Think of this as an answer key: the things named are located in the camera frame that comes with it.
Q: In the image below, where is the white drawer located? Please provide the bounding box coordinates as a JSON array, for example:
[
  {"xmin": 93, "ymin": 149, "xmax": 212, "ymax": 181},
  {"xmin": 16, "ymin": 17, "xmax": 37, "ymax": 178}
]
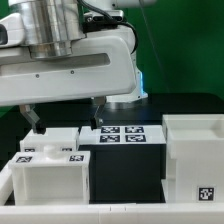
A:
[
  {"xmin": 20, "ymin": 127, "xmax": 79, "ymax": 152},
  {"xmin": 8, "ymin": 151, "xmax": 91, "ymax": 206}
]

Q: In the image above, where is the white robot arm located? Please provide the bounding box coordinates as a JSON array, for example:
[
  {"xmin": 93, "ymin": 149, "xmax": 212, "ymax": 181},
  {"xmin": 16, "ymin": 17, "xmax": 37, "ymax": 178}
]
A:
[{"xmin": 0, "ymin": 0, "xmax": 157, "ymax": 134}]

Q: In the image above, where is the white fence rail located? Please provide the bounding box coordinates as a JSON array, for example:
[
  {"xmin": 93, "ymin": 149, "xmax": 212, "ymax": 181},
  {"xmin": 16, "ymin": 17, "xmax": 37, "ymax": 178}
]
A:
[
  {"xmin": 0, "ymin": 165, "xmax": 13, "ymax": 206},
  {"xmin": 0, "ymin": 203, "xmax": 224, "ymax": 224}
]

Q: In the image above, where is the white front fence rail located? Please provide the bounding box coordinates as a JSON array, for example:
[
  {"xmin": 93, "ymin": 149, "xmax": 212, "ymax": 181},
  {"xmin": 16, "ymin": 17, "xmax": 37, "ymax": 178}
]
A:
[{"xmin": 0, "ymin": 203, "xmax": 224, "ymax": 224}]

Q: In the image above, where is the white left fence rail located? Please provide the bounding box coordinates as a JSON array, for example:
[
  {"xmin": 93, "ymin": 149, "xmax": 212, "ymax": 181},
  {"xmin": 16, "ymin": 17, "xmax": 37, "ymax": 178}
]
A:
[{"xmin": 0, "ymin": 165, "xmax": 13, "ymax": 206}]

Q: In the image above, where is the white marker sheet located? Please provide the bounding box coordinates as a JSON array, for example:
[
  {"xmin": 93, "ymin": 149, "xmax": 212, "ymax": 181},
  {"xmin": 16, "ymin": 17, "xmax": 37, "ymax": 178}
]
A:
[{"xmin": 79, "ymin": 125, "xmax": 166, "ymax": 145}]

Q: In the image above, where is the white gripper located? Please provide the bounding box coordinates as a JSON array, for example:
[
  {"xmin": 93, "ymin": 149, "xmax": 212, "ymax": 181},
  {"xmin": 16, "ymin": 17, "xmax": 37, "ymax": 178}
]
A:
[{"xmin": 0, "ymin": 25, "xmax": 138, "ymax": 136}]

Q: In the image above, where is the white drawer cabinet box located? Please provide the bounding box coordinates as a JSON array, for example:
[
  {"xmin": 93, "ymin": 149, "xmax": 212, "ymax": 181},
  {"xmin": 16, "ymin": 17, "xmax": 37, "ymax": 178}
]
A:
[{"xmin": 162, "ymin": 114, "xmax": 224, "ymax": 203}]

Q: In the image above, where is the background camera on stand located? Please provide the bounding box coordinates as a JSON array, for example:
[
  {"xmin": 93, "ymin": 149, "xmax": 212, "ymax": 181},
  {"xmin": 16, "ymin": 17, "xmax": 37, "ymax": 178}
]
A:
[{"xmin": 84, "ymin": 10, "xmax": 124, "ymax": 25}]

